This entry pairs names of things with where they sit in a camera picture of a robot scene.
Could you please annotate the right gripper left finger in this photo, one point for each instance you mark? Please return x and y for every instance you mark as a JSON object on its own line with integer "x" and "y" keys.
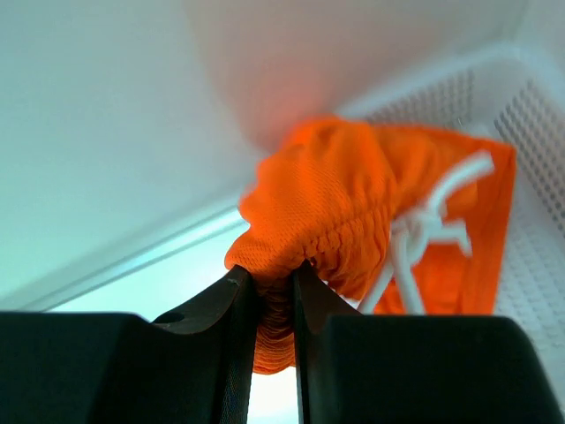
{"x": 192, "y": 364}

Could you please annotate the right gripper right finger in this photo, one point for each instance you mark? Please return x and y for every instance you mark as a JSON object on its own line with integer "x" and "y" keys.
{"x": 356, "y": 368}

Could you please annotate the orange mesh shorts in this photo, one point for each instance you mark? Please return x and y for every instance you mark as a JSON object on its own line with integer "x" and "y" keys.
{"x": 329, "y": 196}

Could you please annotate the white plastic basket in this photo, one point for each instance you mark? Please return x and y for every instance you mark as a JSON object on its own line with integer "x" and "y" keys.
{"x": 509, "y": 101}

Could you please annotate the aluminium table edge rail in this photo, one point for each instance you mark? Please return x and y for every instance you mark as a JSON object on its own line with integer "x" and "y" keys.
{"x": 97, "y": 270}

